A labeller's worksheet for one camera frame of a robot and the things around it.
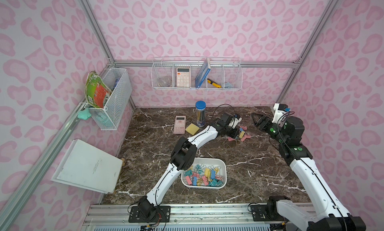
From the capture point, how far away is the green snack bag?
68 centimetres

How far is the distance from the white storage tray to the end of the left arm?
166 mm

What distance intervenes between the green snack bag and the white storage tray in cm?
56

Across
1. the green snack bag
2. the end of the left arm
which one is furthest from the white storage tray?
the green snack bag

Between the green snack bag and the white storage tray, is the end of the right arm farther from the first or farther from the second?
the green snack bag

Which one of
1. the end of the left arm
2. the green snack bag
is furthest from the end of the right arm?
the green snack bag

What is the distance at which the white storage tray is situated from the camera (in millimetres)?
801

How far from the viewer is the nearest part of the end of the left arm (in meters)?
0.80

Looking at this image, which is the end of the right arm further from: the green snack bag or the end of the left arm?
the green snack bag

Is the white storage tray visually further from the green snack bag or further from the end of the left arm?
the green snack bag

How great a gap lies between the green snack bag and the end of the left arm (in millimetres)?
571
